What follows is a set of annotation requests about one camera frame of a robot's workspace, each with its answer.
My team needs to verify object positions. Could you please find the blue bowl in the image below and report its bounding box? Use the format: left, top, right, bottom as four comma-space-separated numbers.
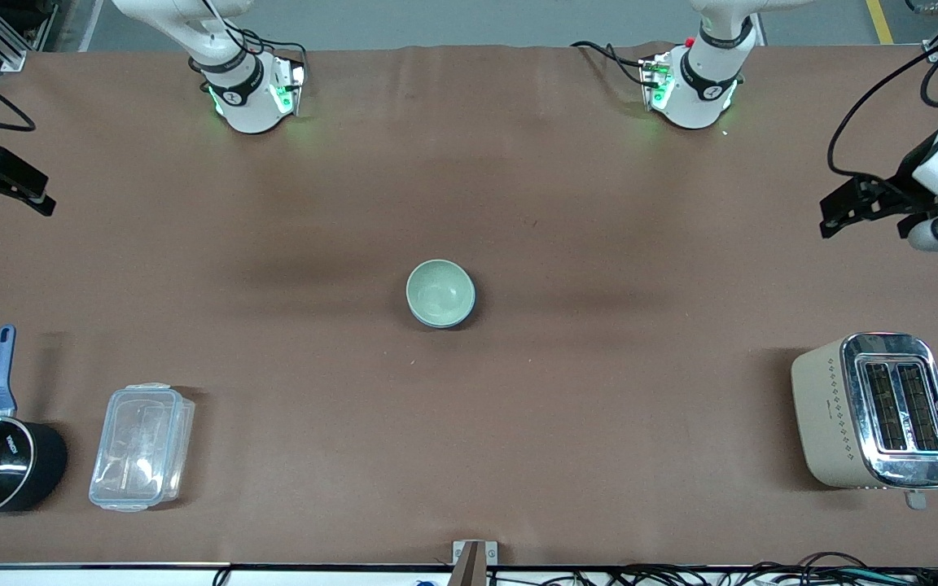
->
414, 286, 477, 330

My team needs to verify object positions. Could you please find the green bowl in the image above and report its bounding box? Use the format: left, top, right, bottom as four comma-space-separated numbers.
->
405, 259, 475, 326

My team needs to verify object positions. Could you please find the beige chrome toaster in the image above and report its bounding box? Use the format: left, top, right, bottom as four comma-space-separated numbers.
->
791, 331, 938, 511

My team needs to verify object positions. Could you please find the clear plastic lidded container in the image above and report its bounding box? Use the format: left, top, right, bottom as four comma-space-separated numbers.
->
88, 383, 196, 514

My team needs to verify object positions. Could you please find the brown table cloth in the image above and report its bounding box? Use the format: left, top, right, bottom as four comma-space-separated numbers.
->
0, 42, 938, 568

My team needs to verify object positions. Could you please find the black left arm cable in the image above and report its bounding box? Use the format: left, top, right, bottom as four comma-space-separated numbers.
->
826, 23, 938, 181

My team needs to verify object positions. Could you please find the black pot blue handle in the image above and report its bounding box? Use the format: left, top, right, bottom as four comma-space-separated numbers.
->
0, 325, 69, 519

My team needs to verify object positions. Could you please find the black base cable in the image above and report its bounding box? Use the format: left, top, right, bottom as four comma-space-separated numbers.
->
207, 0, 309, 92
570, 40, 651, 87

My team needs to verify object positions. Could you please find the black floor cable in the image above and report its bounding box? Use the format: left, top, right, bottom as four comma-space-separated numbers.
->
599, 563, 763, 586
750, 551, 938, 586

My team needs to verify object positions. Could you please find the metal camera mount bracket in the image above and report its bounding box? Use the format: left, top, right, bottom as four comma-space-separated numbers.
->
452, 539, 499, 586

